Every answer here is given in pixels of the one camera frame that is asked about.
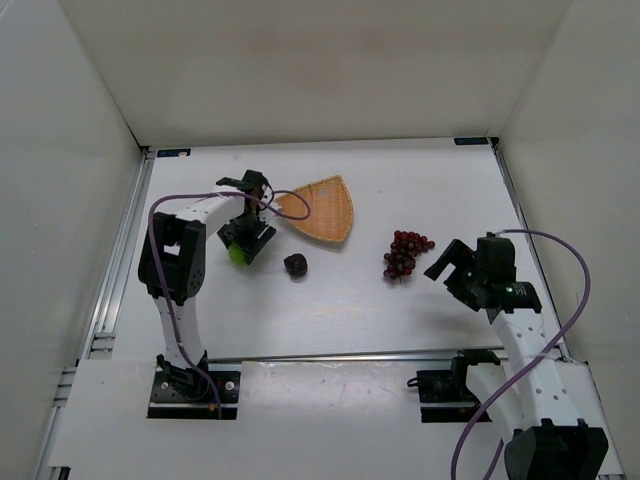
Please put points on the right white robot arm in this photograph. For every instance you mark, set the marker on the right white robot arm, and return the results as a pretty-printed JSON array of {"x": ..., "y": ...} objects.
[{"x": 543, "y": 434}]

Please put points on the right blue corner label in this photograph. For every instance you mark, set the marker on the right blue corner label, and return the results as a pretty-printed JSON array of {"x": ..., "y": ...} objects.
[{"x": 471, "y": 141}]

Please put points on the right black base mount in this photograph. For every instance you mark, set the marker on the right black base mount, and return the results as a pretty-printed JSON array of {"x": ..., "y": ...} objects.
[{"x": 441, "y": 400}]

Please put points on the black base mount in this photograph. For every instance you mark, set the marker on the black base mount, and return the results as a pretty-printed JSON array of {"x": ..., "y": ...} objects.
[
  {"x": 441, "y": 400},
  {"x": 191, "y": 398}
]

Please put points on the woven triangular fruit basket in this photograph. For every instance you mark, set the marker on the woven triangular fruit basket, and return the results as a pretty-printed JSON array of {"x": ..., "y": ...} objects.
[{"x": 332, "y": 211}]

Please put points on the dark purple fake fruit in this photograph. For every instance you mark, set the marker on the dark purple fake fruit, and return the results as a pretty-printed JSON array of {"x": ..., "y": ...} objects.
[{"x": 296, "y": 265}]

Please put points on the right aluminium side rail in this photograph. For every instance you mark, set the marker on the right aluminium side rail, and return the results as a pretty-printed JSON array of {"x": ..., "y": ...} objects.
[{"x": 562, "y": 348}]

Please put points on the aluminium front rail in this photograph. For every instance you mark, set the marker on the aluminium front rail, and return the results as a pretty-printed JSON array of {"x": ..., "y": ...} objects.
[{"x": 382, "y": 356}]

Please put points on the red fake grape bunch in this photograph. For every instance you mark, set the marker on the red fake grape bunch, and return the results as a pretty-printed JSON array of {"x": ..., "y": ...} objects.
[{"x": 401, "y": 258}]

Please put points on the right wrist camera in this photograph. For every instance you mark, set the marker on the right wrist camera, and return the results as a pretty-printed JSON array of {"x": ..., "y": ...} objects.
[{"x": 495, "y": 255}]

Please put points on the green fake apple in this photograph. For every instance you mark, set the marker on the green fake apple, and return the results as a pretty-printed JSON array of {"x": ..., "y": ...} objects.
[{"x": 238, "y": 255}]

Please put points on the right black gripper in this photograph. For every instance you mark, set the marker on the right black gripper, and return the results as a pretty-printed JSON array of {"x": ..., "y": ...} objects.
[{"x": 460, "y": 273}]

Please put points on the aluminium side rail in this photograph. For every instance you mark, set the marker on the aluminium side rail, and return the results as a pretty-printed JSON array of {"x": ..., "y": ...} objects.
[
  {"x": 562, "y": 348},
  {"x": 101, "y": 332}
]

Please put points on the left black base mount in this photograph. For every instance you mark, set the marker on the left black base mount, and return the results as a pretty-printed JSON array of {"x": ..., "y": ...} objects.
[{"x": 191, "y": 398}]

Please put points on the left blue corner label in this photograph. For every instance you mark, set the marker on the left blue corner label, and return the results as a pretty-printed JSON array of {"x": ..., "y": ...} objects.
[{"x": 173, "y": 153}]

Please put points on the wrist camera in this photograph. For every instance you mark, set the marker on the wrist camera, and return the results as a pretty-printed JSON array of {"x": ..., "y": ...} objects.
[
  {"x": 253, "y": 183},
  {"x": 495, "y": 255}
]

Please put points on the blue corner label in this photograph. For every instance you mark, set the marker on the blue corner label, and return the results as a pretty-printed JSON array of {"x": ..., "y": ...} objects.
[
  {"x": 471, "y": 141},
  {"x": 173, "y": 153}
]

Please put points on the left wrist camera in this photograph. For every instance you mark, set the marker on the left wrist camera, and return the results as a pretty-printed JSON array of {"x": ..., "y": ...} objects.
[{"x": 253, "y": 183}]

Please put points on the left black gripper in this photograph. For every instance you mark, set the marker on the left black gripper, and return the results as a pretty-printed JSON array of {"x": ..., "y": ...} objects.
[{"x": 251, "y": 235}]

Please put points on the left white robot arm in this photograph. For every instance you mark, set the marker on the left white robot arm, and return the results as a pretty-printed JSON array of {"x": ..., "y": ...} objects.
[{"x": 173, "y": 265}]

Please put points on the left aluminium side rail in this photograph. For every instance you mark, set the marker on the left aluminium side rail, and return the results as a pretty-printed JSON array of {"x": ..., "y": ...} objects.
[{"x": 101, "y": 332}]

